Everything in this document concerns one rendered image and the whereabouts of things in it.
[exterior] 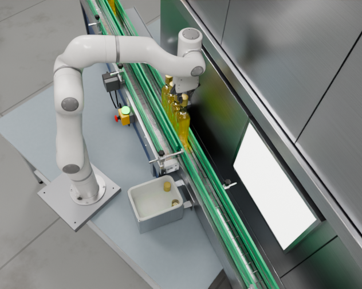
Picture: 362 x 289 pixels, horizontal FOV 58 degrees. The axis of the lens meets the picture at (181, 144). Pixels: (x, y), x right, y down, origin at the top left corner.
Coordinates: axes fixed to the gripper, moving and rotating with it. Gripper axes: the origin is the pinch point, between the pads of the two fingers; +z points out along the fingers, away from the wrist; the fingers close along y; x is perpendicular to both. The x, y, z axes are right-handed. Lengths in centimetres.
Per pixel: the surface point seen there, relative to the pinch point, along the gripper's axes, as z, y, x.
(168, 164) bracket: 31.0, 11.6, 11.5
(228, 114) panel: -1.4, -11.9, 16.4
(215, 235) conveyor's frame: 33, 7, 50
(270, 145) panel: -12.5, -12.2, 41.2
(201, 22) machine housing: -20.0, -15.4, -19.2
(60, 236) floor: 137, 81, -20
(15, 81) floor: 136, 86, -191
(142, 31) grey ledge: 31, -13, -88
